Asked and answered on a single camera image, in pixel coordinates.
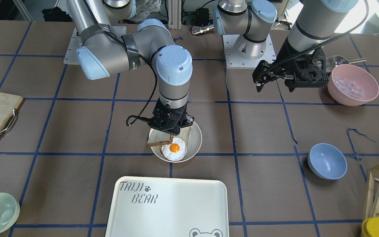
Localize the blue bowl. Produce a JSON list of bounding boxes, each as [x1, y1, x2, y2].
[[307, 144, 347, 180]]

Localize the white bear tray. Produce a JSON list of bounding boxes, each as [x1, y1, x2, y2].
[[105, 176, 230, 237]]

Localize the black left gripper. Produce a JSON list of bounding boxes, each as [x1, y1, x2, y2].
[[252, 38, 329, 92]]

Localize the metal scoop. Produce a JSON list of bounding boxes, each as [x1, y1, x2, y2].
[[326, 56, 367, 73]]

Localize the bread slice with brown crust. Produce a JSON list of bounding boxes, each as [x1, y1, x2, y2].
[[146, 129, 174, 147]]

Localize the bread slice on plate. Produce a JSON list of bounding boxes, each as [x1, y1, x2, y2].
[[175, 126, 191, 145]]

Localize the yellow mug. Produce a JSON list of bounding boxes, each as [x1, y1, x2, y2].
[[361, 217, 379, 237]]

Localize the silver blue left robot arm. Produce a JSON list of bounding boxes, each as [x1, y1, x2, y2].
[[213, 0, 358, 92]]

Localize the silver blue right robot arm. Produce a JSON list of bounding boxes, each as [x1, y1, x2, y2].
[[66, 0, 194, 136]]

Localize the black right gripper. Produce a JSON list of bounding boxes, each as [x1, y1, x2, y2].
[[148, 99, 195, 136]]

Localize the pink bowl with ice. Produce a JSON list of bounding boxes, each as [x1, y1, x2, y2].
[[327, 64, 379, 106]]

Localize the fried egg toy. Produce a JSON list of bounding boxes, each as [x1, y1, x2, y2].
[[161, 138, 187, 161]]

